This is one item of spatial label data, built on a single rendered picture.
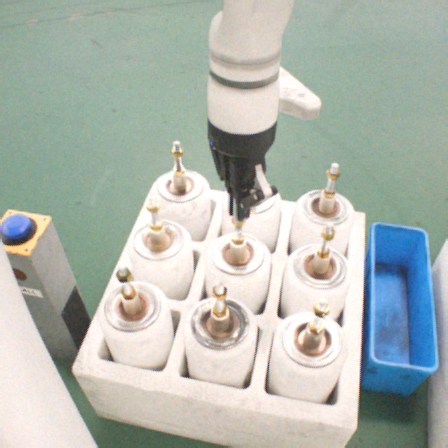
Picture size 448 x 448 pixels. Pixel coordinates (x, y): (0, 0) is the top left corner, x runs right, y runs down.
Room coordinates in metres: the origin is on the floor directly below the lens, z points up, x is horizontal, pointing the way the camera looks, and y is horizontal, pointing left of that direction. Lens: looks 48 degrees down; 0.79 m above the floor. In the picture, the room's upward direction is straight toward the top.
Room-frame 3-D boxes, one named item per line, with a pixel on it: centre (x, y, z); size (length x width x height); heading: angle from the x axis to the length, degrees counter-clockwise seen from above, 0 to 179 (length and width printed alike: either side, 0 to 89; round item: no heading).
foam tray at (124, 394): (0.43, -0.02, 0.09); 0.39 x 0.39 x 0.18; 78
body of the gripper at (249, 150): (0.43, -0.02, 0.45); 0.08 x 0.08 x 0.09
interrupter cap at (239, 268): (0.43, -0.02, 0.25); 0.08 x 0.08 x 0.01
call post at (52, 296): (0.42, 0.28, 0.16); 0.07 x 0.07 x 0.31; 78
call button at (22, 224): (0.42, 0.28, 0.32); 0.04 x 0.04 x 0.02
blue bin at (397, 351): (0.46, -0.31, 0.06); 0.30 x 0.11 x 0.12; 168
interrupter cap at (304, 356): (0.29, -0.11, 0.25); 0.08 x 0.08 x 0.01
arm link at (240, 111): (0.44, -0.04, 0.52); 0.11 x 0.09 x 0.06; 118
